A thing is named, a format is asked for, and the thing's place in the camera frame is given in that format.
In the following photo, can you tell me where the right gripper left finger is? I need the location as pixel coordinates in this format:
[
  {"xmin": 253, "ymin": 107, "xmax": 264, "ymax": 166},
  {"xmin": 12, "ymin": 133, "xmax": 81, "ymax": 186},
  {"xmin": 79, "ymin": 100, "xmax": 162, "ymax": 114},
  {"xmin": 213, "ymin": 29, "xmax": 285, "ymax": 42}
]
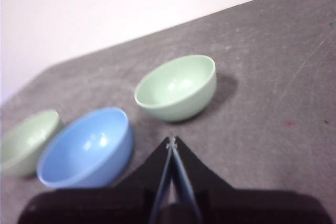
[{"xmin": 17, "ymin": 136, "xmax": 173, "ymax": 224}]

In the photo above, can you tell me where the pale green bowl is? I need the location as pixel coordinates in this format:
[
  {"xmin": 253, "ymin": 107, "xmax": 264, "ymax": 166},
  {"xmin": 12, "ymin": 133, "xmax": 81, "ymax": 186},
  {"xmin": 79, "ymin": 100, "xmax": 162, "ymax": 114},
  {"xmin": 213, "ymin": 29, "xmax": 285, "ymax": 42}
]
[
  {"xmin": 134, "ymin": 55, "xmax": 218, "ymax": 123},
  {"xmin": 0, "ymin": 109, "xmax": 64, "ymax": 178}
]

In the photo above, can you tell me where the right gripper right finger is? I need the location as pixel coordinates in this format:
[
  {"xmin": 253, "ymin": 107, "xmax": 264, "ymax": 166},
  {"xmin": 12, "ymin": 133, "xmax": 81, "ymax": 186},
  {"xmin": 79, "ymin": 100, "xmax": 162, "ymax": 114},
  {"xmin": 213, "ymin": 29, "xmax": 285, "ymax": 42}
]
[{"xmin": 172, "ymin": 135, "xmax": 336, "ymax": 224}]

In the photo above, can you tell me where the blue bowl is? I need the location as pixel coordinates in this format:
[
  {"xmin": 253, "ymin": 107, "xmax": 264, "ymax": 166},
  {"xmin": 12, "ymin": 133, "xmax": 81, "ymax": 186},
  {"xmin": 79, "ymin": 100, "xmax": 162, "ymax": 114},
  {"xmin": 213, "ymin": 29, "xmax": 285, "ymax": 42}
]
[{"xmin": 36, "ymin": 106, "xmax": 134, "ymax": 189}]

